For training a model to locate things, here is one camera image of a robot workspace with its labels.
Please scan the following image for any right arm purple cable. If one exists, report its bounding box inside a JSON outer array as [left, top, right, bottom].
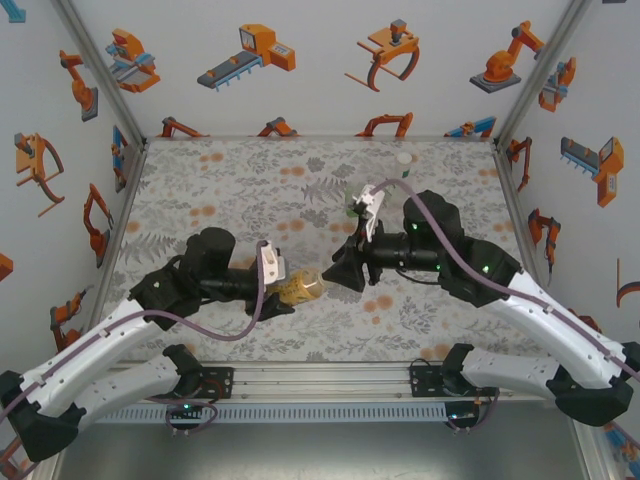
[[370, 178, 640, 441]]

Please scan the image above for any slotted grey cable duct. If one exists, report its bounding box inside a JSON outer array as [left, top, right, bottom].
[[92, 403, 447, 424]]

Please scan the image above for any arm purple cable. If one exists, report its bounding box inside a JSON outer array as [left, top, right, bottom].
[[0, 242, 269, 476], [370, 178, 640, 441]]

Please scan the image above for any grey metal panel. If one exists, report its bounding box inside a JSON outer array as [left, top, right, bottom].
[[49, 422, 586, 480]]

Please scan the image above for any leaf pattern table cloth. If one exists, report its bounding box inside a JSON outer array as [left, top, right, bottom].
[[107, 138, 551, 363]]

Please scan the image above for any aluminium frame post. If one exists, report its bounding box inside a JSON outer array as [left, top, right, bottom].
[[492, 0, 594, 151], [49, 0, 151, 151]]

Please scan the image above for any short green label bottle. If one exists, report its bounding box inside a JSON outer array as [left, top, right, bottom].
[[343, 183, 364, 224]]

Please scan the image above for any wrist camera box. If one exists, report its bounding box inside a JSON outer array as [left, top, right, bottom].
[[348, 183, 387, 242], [256, 240, 292, 287]]

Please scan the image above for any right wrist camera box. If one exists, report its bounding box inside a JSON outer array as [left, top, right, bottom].
[[348, 183, 387, 242]]

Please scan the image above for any yellow label plastic bottle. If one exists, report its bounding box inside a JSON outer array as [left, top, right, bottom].
[[269, 267, 330, 306]]

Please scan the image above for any aluminium table edge rail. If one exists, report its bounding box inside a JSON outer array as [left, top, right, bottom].
[[144, 133, 497, 143], [92, 139, 150, 301], [492, 144, 547, 286]]

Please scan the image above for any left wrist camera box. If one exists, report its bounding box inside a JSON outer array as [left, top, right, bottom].
[[256, 240, 292, 287]]

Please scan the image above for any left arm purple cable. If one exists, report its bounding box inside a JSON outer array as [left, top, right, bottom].
[[0, 242, 269, 476]]

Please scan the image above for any aluminium frame leg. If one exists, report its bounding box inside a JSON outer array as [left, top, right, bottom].
[[29, 449, 66, 480], [569, 419, 616, 480]]

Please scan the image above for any wide aluminium extrusion beam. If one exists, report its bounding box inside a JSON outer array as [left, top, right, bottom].
[[99, 360, 595, 404]]

